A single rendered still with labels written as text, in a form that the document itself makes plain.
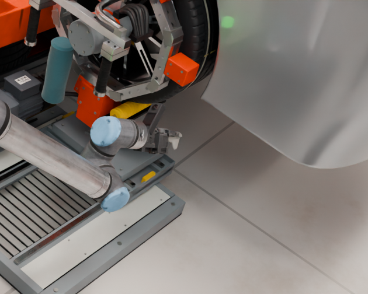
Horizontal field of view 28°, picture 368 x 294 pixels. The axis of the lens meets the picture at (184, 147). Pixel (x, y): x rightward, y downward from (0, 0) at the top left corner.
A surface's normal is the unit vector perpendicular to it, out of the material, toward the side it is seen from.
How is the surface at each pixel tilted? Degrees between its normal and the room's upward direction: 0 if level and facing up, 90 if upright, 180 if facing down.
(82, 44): 90
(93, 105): 90
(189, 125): 0
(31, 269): 0
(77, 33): 90
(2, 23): 90
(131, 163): 0
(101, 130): 63
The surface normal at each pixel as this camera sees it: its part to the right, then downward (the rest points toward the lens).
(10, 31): 0.76, 0.55
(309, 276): 0.26, -0.74
